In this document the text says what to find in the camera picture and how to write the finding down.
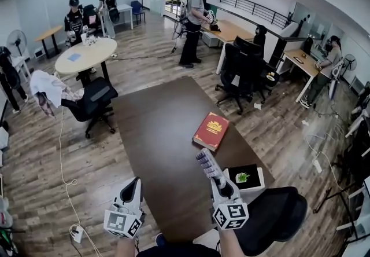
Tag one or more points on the black and white box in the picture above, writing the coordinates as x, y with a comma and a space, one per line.
251, 173

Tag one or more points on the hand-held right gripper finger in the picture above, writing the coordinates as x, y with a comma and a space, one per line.
215, 192
235, 193

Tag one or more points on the black office chair with clothes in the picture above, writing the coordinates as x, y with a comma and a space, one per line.
95, 96

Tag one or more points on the black tablet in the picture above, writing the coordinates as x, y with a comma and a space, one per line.
299, 60

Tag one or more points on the blue paper sheet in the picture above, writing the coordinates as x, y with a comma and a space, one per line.
73, 57

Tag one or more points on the small potted green plant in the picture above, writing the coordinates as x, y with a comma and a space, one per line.
242, 177

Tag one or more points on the plaid cloth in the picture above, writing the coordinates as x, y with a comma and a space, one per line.
73, 94

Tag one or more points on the round light wood table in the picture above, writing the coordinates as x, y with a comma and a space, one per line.
92, 54

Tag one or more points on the black metal stand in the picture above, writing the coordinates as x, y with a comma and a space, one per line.
344, 198

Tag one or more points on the red hardcover book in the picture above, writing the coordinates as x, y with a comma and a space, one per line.
211, 131

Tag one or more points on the person's blue shoe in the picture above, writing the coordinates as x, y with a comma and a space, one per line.
160, 240

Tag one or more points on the small white appliance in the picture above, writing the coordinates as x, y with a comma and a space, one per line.
39, 53

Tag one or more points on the small wooden table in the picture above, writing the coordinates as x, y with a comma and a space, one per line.
49, 33

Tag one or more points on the crumpled white paper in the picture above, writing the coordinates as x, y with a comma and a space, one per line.
305, 122
257, 106

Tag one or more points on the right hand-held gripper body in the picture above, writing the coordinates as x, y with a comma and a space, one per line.
231, 215

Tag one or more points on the person's left forearm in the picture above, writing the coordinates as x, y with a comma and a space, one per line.
124, 248

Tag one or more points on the person's right forearm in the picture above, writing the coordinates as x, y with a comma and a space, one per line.
229, 242

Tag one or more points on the black pouch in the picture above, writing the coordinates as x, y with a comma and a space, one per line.
215, 27

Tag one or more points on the white shirt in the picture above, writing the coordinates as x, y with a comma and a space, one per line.
46, 85

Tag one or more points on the white cabinet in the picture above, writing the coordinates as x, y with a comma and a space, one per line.
211, 38

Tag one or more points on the white cup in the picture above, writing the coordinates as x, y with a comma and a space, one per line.
84, 38

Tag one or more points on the wooden desk with white legs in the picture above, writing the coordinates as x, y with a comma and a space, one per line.
300, 66
231, 33

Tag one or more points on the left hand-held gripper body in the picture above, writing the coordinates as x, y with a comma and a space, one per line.
118, 221

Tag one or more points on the blue chair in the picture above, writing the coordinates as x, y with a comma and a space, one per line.
137, 8

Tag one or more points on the small table ornaments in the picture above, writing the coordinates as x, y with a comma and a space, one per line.
92, 41

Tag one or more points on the pink patterned cloth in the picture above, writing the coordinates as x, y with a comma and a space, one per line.
43, 104

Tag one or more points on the white paper sheet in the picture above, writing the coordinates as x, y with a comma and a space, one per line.
235, 80

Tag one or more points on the black metal railing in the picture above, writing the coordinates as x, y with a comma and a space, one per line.
254, 8

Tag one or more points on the black standing fan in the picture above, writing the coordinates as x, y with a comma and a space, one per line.
16, 43
349, 62

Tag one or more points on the white power strip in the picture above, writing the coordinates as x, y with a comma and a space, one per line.
114, 55
317, 164
77, 233

